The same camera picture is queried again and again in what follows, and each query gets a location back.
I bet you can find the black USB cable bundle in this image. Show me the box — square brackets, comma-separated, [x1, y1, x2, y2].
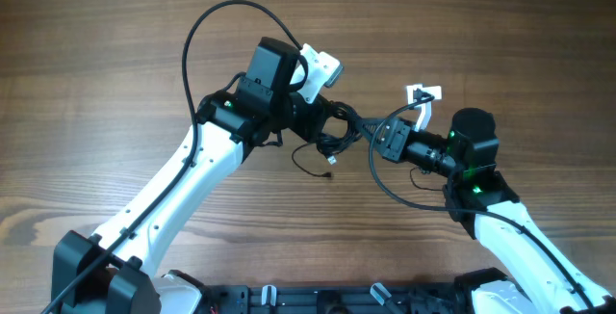
[291, 100, 381, 179]

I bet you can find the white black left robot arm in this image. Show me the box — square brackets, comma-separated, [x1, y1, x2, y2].
[44, 38, 343, 313]

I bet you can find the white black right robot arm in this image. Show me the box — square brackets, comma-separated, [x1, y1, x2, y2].
[357, 108, 615, 313]

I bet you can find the black right camera cable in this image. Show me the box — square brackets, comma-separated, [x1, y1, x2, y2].
[368, 90, 596, 310]

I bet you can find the black camera cable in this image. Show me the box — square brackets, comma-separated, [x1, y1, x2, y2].
[40, 0, 309, 314]
[368, 90, 596, 310]

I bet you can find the black left camera cable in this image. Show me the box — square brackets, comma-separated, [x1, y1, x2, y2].
[40, 0, 309, 314]

